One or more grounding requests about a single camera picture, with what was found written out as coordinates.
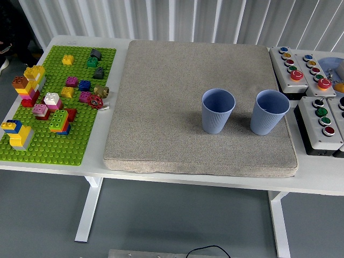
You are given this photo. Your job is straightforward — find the blue ribbed cup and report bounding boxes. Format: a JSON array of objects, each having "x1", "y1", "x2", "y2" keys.
[
  {"x1": 249, "y1": 89, "x2": 291, "y2": 136},
  {"x1": 201, "y1": 88, "x2": 237, "y2": 134}
]

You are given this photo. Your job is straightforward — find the grey-brown cushion mat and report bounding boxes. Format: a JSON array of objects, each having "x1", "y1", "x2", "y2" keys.
[{"x1": 103, "y1": 40, "x2": 299, "y2": 178}]

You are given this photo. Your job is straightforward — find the brass valve red handwheel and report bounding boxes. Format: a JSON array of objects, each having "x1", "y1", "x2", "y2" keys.
[{"x1": 86, "y1": 84, "x2": 111, "y2": 111}]

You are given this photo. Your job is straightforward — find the red toy brick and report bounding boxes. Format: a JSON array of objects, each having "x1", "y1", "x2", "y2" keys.
[{"x1": 64, "y1": 108, "x2": 78, "y2": 123}]

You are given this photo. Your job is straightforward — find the green orange blue brick stack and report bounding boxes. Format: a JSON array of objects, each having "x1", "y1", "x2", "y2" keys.
[{"x1": 48, "y1": 109, "x2": 71, "y2": 135}]

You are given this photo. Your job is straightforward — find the white table leg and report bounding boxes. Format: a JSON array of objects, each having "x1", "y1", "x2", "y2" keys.
[
  {"x1": 74, "y1": 176, "x2": 104, "y2": 243},
  {"x1": 268, "y1": 190, "x2": 291, "y2": 258}
]

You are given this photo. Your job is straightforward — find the green studded baseplate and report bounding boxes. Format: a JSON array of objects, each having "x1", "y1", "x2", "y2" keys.
[{"x1": 0, "y1": 45, "x2": 117, "y2": 167}]

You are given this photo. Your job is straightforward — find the white pink brick stack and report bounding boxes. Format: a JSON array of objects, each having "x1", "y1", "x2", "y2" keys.
[{"x1": 42, "y1": 92, "x2": 64, "y2": 112}]

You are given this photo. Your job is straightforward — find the grey five-button control box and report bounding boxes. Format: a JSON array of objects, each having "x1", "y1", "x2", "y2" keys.
[
  {"x1": 294, "y1": 53, "x2": 338, "y2": 98},
  {"x1": 269, "y1": 46, "x2": 309, "y2": 101}
]

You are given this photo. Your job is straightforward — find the pink red brick stack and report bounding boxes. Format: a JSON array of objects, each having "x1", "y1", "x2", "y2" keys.
[{"x1": 32, "y1": 103, "x2": 52, "y2": 121}]

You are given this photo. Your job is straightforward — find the grey four-button control box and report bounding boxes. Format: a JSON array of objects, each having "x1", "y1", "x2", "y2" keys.
[{"x1": 293, "y1": 96, "x2": 344, "y2": 156}]

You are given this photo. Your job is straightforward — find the yellow white brick tower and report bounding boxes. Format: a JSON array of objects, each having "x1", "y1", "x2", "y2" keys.
[{"x1": 23, "y1": 65, "x2": 47, "y2": 92}]

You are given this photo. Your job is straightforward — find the blue yellow grey brick stack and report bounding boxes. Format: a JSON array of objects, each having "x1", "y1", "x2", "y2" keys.
[{"x1": 1, "y1": 119, "x2": 35, "y2": 151}]

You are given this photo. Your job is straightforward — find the brown yellow red brick tower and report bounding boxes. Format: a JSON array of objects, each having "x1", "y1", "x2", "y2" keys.
[{"x1": 11, "y1": 76, "x2": 41, "y2": 108}]

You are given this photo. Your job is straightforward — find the grey black-button control box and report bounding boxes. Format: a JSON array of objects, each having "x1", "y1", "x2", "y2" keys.
[{"x1": 326, "y1": 96, "x2": 344, "y2": 159}]

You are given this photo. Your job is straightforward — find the black cable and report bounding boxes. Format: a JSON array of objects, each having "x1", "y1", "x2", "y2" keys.
[{"x1": 187, "y1": 245, "x2": 231, "y2": 258}]

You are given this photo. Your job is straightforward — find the small metal chain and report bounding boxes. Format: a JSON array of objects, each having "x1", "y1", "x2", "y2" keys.
[{"x1": 325, "y1": 68, "x2": 340, "y2": 81}]

